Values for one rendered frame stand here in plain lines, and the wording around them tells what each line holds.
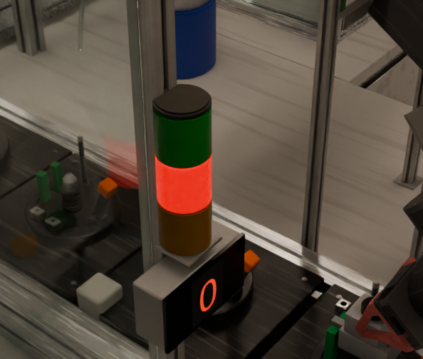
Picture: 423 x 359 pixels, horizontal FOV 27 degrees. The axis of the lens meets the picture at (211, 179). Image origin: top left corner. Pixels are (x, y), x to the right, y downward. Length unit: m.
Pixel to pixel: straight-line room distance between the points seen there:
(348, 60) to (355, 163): 0.38
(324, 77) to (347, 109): 0.63
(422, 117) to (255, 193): 0.47
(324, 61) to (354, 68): 0.78
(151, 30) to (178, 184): 0.14
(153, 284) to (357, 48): 1.26
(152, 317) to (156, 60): 0.25
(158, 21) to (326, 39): 0.44
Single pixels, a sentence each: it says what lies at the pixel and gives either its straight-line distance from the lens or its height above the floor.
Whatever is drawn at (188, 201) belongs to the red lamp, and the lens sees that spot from 0.78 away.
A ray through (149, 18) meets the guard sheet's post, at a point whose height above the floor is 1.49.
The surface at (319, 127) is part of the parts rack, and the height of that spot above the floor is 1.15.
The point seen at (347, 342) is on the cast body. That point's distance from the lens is 1.06.
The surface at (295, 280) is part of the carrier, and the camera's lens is 1.23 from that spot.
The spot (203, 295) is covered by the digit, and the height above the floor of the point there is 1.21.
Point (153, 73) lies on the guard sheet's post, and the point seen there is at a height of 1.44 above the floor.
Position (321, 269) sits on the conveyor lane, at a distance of 1.27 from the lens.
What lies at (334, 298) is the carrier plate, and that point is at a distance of 1.21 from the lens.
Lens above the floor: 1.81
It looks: 37 degrees down
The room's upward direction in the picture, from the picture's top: straight up
